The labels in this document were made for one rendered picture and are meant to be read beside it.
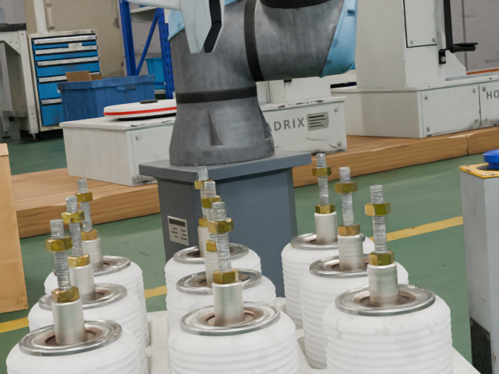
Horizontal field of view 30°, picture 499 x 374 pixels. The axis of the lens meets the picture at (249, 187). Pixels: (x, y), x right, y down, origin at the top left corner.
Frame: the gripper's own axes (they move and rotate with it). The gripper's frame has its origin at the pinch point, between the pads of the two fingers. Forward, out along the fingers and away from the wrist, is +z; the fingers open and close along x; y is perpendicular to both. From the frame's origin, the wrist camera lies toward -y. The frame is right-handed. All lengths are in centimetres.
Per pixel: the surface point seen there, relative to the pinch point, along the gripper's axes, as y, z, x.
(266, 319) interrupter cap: -2.2, 20.9, 0.9
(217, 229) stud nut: 0.7, 14.1, 0.9
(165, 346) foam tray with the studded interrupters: 11.2, 28.3, -15.7
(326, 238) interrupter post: -3.7, 20.6, -24.9
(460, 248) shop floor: -18, 46, -129
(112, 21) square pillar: 224, -31, -621
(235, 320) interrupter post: 0.1, 20.9, 0.9
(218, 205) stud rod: 0.6, 12.4, 0.5
